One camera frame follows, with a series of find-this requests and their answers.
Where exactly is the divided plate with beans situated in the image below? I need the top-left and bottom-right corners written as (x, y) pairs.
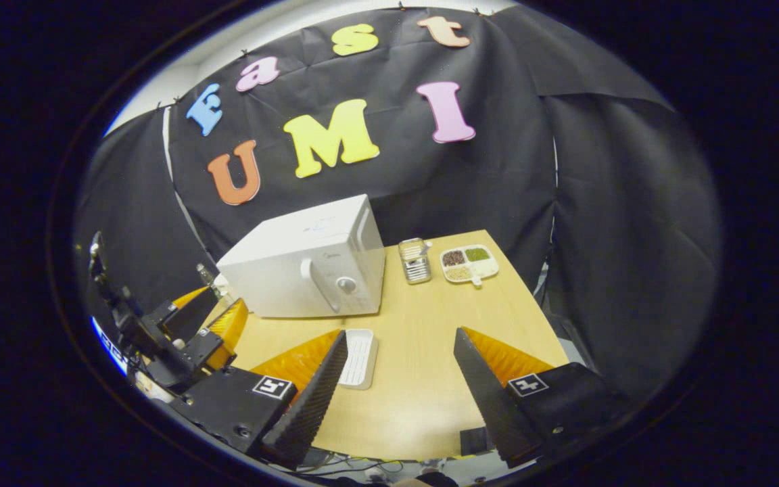
top-left (440, 244), bottom-right (500, 288)

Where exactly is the small black box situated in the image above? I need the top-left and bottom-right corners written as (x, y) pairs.
top-left (460, 426), bottom-right (493, 457)

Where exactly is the clear plastic water bottle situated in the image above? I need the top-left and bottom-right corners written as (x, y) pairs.
top-left (197, 264), bottom-right (225, 298)

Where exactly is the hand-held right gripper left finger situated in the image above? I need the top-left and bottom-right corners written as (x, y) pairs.
top-left (172, 330), bottom-right (350, 471)

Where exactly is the white microwave oven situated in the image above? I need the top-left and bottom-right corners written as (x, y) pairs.
top-left (216, 194), bottom-right (387, 319)

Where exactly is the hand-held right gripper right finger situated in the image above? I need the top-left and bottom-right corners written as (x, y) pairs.
top-left (454, 327), bottom-right (627, 469)

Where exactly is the metal mesh holder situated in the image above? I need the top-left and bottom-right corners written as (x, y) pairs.
top-left (398, 237), bottom-right (432, 285)

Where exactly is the white rectangular dish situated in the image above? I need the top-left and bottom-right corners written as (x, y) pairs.
top-left (337, 329), bottom-right (379, 391)

